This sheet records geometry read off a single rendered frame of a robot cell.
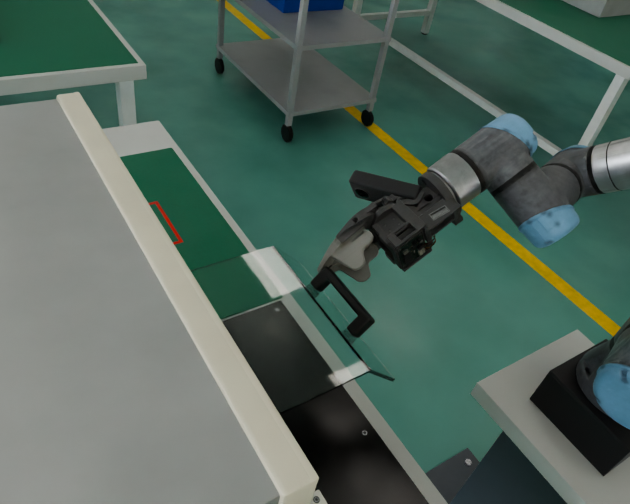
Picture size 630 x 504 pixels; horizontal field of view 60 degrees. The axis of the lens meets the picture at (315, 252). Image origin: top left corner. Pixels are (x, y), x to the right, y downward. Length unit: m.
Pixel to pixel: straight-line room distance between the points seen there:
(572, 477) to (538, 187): 0.53
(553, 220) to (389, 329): 1.42
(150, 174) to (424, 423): 1.19
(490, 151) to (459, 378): 1.41
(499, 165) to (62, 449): 0.67
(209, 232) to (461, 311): 1.35
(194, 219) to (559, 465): 0.90
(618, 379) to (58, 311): 0.72
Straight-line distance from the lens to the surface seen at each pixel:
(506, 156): 0.82
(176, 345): 0.35
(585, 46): 3.18
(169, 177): 1.46
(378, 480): 0.94
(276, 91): 3.20
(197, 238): 1.27
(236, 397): 0.32
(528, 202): 0.82
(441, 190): 0.79
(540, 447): 1.12
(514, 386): 1.17
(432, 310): 2.31
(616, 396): 0.90
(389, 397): 1.99
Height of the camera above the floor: 1.59
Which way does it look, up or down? 42 degrees down
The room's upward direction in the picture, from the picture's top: 12 degrees clockwise
